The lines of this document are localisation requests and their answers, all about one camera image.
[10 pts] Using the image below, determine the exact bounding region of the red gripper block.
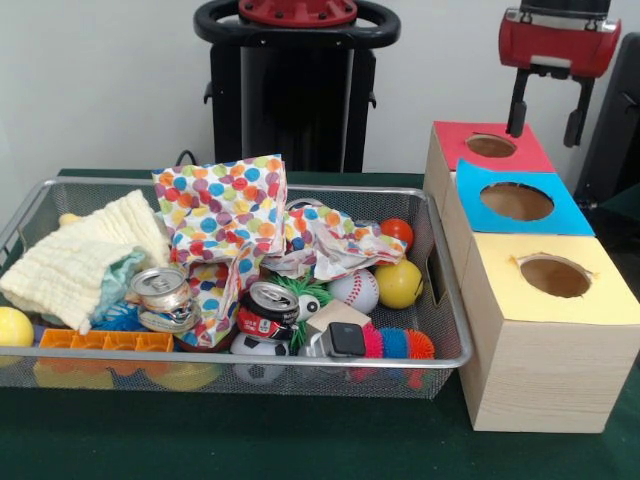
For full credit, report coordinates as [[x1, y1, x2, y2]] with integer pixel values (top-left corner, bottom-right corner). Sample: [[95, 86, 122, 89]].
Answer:
[[499, 8, 622, 149]]

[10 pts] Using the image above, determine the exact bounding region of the large polka dot cloth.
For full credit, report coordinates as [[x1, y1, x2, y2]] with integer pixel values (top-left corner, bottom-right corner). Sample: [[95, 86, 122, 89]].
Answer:
[[152, 154, 289, 349]]

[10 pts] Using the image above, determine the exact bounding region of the wooden box with three holes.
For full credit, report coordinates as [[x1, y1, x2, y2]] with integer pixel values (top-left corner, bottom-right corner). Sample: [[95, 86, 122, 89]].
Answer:
[[423, 122, 640, 434]]

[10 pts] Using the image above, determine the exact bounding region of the shallow clear bin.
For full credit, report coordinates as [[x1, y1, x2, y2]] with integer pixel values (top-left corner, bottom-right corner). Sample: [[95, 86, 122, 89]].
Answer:
[[0, 178, 476, 401]]

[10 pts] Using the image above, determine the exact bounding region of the black flat panel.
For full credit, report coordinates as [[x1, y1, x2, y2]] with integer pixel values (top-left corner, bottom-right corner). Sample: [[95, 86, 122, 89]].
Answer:
[[575, 32, 640, 206]]

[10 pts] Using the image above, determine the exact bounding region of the yellow smiley ball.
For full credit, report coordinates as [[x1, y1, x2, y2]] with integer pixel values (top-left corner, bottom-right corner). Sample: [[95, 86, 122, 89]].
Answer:
[[374, 260, 424, 309]]

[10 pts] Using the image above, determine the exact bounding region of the white baseball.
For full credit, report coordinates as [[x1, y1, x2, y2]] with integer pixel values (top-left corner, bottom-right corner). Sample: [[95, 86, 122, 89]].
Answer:
[[327, 268, 381, 314]]

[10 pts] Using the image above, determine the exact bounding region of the crushed red can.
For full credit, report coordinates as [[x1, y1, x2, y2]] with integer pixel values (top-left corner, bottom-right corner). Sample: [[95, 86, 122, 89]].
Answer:
[[236, 281, 301, 343]]

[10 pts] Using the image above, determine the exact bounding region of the black and white soccer ball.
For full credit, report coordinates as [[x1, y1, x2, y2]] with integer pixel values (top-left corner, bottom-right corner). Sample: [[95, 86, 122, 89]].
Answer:
[[230, 335, 291, 386]]

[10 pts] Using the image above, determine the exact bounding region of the crushed silver can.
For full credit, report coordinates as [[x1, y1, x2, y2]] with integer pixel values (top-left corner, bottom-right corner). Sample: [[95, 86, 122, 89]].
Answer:
[[130, 266, 199, 334]]

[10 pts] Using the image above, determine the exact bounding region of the cream muslin cloth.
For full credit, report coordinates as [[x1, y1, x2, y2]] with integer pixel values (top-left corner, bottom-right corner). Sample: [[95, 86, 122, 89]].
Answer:
[[0, 190, 171, 334]]

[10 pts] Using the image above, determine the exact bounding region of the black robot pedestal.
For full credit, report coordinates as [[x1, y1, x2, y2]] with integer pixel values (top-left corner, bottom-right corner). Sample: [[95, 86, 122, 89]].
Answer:
[[193, 0, 401, 174]]

